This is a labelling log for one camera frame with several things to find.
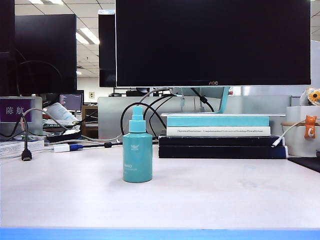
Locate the translucent teal sprayer cap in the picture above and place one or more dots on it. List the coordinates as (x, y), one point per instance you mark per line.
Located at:
(137, 115)

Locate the silver nameplate with purple label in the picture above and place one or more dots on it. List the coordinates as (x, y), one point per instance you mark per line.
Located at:
(15, 110)

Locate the teal flat box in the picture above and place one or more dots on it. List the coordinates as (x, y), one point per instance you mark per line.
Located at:
(217, 121)

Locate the plush toy with orange flower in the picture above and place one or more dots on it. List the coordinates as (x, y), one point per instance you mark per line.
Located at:
(312, 96)

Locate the black AOC monitor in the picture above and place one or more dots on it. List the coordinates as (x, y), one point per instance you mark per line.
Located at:
(212, 42)

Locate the narrow black monitor back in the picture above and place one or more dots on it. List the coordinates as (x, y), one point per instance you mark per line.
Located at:
(107, 50)

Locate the silver desk partition panel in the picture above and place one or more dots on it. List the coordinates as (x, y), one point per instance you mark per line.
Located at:
(110, 117)

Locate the white and blue box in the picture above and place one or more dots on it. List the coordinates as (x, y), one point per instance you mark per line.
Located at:
(15, 147)

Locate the brown wooden cabinet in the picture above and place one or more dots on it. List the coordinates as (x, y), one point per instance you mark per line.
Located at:
(90, 125)

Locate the ceiling light panel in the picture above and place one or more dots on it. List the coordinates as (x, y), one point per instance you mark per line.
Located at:
(86, 36)

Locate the teal spray bottle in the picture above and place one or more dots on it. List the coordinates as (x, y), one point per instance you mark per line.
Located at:
(137, 155)

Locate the thick black flat box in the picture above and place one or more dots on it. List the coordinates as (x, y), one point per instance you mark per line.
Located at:
(220, 152)

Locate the orange cat figure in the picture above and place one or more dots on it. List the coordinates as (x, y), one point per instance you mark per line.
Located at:
(310, 126)

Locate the white cylindrical container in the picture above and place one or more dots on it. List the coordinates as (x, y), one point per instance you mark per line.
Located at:
(296, 147)

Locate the thin black flat box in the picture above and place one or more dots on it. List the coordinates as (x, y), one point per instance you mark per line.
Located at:
(215, 141)

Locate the large black monitor back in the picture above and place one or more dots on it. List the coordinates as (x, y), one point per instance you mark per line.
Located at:
(45, 55)

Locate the white adapter with blue plug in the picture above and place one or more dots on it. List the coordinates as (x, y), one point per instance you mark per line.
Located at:
(61, 148)

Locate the white book with printed spine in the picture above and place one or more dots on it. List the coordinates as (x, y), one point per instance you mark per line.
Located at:
(217, 131)

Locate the distant monitor showing code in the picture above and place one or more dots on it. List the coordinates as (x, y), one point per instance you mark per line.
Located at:
(71, 101)

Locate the black mouse pad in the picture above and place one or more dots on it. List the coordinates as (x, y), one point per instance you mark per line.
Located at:
(305, 163)

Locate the rolled white printed paper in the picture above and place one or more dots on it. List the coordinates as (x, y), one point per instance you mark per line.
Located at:
(61, 112)

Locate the teal and silver monitor stand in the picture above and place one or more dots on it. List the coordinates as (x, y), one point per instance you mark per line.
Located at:
(223, 100)

